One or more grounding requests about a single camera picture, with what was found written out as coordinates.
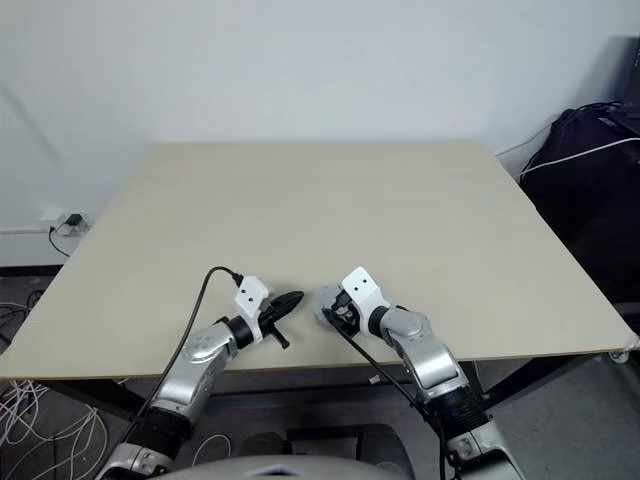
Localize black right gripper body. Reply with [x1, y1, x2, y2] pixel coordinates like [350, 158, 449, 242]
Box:
[329, 293, 362, 335]

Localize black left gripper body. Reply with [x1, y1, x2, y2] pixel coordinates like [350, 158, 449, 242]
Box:
[257, 298, 291, 351]

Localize grey round motor lid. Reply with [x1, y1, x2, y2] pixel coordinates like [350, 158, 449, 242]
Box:
[313, 282, 349, 312]

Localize silver robot torso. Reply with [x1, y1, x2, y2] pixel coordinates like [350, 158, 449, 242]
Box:
[169, 439, 416, 480]

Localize black bag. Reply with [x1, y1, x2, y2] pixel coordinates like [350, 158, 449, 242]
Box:
[519, 102, 640, 304]

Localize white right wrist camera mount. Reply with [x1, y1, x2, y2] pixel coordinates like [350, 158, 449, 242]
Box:
[342, 266, 391, 336]

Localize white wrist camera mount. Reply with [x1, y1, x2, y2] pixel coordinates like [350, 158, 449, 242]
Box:
[342, 266, 391, 336]
[233, 274, 271, 344]

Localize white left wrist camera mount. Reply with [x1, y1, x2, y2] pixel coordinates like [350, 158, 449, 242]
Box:
[233, 274, 271, 344]

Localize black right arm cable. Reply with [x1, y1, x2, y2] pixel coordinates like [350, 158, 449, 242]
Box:
[323, 312, 451, 480]

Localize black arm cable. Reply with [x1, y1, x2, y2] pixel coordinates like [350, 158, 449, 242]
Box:
[127, 267, 246, 436]
[323, 312, 451, 480]

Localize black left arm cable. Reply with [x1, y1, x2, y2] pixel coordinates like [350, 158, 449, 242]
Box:
[127, 267, 246, 436]

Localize black table frame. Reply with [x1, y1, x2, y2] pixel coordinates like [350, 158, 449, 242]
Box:
[37, 299, 640, 431]

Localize black adapter cable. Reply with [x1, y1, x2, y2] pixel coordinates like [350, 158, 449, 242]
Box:
[48, 225, 74, 259]

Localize white wall power socket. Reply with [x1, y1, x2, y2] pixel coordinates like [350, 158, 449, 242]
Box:
[40, 209, 92, 236]

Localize black floor cables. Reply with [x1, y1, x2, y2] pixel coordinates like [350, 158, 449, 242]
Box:
[0, 289, 44, 351]

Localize white floor cable tangle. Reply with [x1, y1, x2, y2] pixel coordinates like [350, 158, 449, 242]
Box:
[0, 378, 109, 480]

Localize white cable on bag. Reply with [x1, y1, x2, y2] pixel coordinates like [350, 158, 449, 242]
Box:
[519, 137, 640, 174]

